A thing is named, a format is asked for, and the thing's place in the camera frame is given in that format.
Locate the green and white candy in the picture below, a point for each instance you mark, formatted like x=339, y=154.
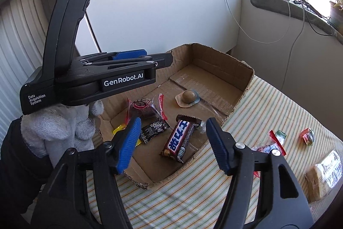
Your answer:
x=281, y=134

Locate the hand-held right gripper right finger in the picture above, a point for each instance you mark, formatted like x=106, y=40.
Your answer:
x=218, y=145

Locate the person's left forearm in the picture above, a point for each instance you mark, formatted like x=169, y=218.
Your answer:
x=18, y=164

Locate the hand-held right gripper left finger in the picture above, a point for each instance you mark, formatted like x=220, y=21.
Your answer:
x=131, y=143

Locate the red and green candy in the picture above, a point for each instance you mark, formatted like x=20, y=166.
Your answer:
x=307, y=136

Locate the person's left hand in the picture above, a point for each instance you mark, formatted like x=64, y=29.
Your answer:
x=59, y=127

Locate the yellow candy packet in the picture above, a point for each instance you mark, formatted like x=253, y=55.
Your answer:
x=118, y=129

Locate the dark cake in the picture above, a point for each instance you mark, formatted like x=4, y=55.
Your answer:
x=277, y=143
x=142, y=111

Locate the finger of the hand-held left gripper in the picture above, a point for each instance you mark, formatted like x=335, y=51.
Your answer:
x=163, y=60
x=128, y=54

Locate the potted spider plant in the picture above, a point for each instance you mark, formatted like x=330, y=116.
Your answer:
x=336, y=14

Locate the black patterned snack packet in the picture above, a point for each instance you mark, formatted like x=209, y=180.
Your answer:
x=154, y=129

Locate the round brown candy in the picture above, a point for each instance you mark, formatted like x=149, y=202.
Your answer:
x=189, y=96

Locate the brown chocolate bar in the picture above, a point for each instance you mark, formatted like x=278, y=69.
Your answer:
x=178, y=140

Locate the white ribbed panel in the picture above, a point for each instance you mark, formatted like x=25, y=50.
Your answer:
x=24, y=30

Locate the striped bed sheet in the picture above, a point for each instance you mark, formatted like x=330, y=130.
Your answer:
x=268, y=111

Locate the cardboard box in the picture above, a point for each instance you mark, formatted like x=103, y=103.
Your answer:
x=209, y=78

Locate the sliced bread in clear wrap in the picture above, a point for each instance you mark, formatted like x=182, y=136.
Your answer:
x=321, y=178

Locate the grey window sill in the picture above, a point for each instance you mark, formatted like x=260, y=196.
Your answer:
x=294, y=10

